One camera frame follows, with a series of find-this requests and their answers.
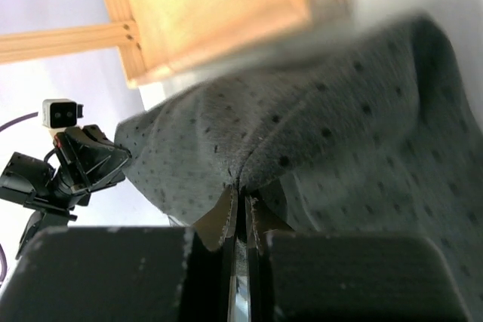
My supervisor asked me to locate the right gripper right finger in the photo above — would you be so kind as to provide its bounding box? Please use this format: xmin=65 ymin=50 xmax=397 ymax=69
xmin=244 ymin=193 xmax=471 ymax=321

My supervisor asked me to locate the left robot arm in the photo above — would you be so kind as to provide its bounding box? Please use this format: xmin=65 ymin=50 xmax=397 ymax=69
xmin=1 ymin=125 xmax=131 ymax=259

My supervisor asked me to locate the wooden clothes rack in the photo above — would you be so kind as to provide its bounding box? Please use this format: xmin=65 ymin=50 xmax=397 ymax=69
xmin=1 ymin=0 xmax=352 ymax=88

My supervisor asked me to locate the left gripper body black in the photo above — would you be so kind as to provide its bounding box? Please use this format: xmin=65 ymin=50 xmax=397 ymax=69
xmin=52 ymin=124 xmax=131 ymax=207

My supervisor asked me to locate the dark grey dotted skirt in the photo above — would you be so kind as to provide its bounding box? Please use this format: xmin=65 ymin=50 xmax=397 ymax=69
xmin=115 ymin=16 xmax=482 ymax=321

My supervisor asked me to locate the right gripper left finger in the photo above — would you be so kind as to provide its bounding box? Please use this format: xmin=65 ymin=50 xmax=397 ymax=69
xmin=1 ymin=187 xmax=237 ymax=321

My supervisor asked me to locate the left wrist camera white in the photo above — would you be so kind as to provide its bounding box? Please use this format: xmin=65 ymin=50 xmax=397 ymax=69
xmin=42 ymin=99 xmax=84 ymax=137

